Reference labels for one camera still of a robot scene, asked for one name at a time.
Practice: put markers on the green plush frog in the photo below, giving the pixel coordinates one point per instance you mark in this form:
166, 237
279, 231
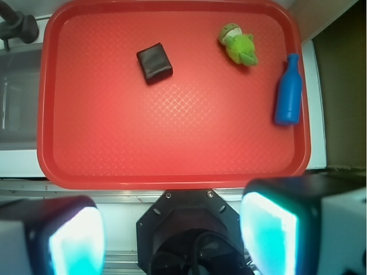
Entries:
238, 46

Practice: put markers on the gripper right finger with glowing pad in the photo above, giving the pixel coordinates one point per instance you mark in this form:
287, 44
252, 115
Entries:
310, 224

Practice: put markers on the white toy sink counter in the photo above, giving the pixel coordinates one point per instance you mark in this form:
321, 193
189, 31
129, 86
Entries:
20, 78

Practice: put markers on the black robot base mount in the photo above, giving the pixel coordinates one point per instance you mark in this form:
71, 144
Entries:
191, 232

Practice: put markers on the red plastic tray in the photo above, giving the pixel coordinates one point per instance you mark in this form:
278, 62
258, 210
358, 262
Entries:
209, 125

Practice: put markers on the blue plastic bottle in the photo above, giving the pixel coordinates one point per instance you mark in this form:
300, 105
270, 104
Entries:
289, 94

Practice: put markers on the dark brown square pouch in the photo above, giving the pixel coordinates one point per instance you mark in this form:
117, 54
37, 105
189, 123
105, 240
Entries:
154, 63

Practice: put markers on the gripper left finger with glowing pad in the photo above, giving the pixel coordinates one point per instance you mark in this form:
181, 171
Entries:
52, 236

